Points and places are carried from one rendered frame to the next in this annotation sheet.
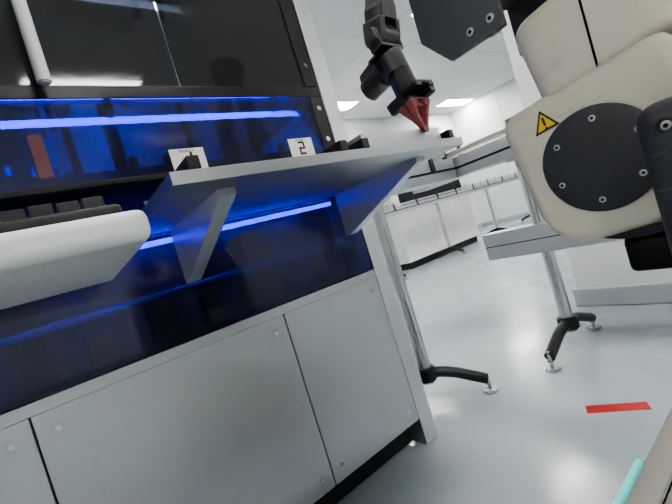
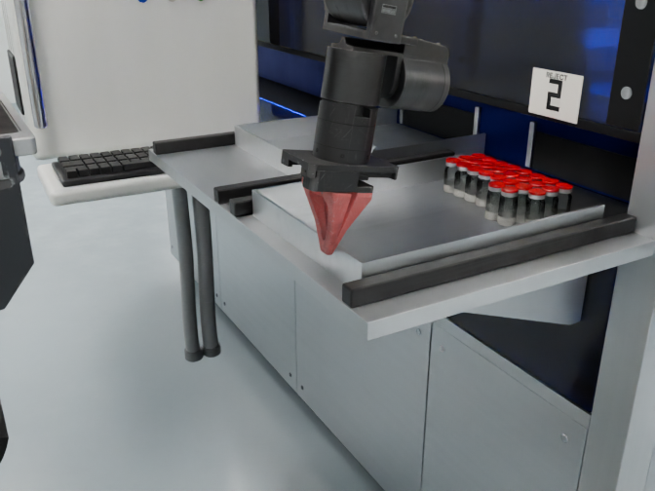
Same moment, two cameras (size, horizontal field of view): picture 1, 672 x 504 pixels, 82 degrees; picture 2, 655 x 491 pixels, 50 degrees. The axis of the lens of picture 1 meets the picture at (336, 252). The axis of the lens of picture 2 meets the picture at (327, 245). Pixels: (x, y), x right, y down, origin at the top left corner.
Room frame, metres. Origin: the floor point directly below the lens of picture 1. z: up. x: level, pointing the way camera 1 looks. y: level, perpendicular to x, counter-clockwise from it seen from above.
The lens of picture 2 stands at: (0.98, -0.93, 1.19)
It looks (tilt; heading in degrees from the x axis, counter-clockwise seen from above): 23 degrees down; 97
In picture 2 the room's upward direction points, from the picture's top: straight up
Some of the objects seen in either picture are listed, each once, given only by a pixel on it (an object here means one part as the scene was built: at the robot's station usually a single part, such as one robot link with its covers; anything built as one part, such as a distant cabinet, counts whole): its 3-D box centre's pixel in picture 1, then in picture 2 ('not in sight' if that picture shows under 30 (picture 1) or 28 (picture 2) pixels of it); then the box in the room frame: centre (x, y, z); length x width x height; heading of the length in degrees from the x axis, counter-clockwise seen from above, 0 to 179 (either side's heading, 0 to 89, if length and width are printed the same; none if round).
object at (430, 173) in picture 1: (393, 174); not in sight; (1.61, -0.32, 0.92); 0.69 x 0.15 x 0.16; 127
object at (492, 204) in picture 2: not in sight; (495, 201); (1.08, -0.09, 0.90); 0.02 x 0.02 x 0.05
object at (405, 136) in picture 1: (357, 163); (422, 210); (0.99, -0.12, 0.90); 0.34 x 0.26 x 0.04; 37
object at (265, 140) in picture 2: not in sight; (357, 139); (0.88, 0.23, 0.90); 0.34 x 0.26 x 0.04; 37
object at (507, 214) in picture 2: not in sight; (508, 206); (1.10, -0.11, 0.90); 0.02 x 0.02 x 0.05
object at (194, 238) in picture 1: (206, 243); not in sight; (0.77, 0.24, 0.79); 0.34 x 0.03 x 0.13; 37
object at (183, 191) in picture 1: (296, 189); (376, 188); (0.93, 0.05, 0.87); 0.70 x 0.48 x 0.02; 127
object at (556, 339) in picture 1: (570, 331); not in sight; (1.61, -0.85, 0.07); 0.50 x 0.08 x 0.14; 127
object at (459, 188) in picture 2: not in sight; (490, 190); (1.08, -0.05, 0.90); 0.18 x 0.02 x 0.05; 127
